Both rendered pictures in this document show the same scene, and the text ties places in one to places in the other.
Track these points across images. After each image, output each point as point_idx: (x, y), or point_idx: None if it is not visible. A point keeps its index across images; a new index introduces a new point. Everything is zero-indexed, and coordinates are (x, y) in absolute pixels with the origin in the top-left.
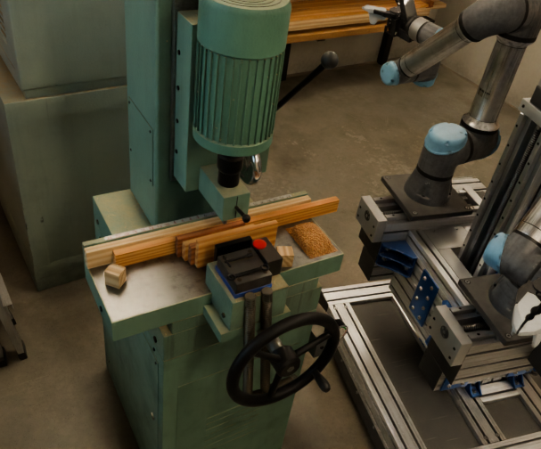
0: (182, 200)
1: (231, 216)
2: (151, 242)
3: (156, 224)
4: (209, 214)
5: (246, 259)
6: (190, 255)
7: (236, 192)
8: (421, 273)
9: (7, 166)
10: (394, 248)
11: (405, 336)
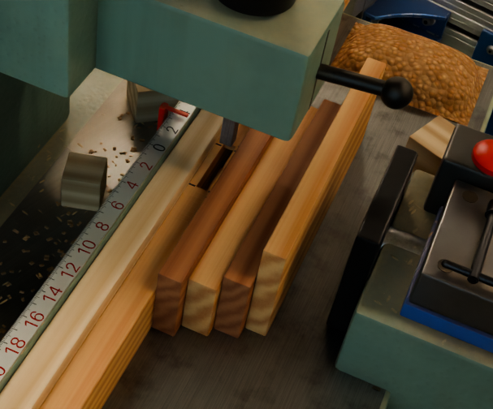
0: None
1: (304, 111)
2: (91, 348)
3: (55, 271)
4: (163, 137)
5: None
6: (236, 309)
7: (317, 18)
8: (469, 45)
9: None
10: (398, 14)
11: None
